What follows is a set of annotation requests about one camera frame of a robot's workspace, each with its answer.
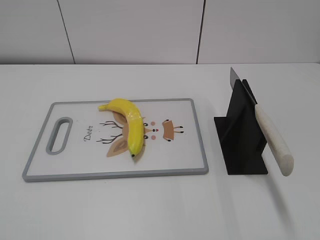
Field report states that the yellow plastic banana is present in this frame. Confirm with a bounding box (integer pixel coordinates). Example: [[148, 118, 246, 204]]
[[98, 98, 144, 157]]

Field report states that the knife with cream handle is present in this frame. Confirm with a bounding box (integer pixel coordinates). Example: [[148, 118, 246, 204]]
[[240, 80, 294, 177]]

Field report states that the white grey-rimmed cutting board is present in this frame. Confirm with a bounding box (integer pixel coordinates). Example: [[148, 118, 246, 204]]
[[22, 98, 209, 182]]

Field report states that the black knife stand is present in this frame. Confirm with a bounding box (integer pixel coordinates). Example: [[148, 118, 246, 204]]
[[214, 79, 268, 175]]

